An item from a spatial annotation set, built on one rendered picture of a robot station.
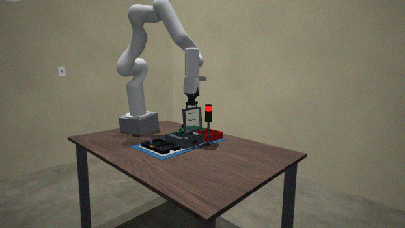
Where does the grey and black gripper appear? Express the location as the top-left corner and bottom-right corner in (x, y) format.
(184, 76), (200, 106)

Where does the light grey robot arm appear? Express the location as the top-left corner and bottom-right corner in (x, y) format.
(117, 0), (206, 119)

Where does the red bin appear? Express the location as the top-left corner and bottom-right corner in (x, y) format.
(195, 129), (223, 142)

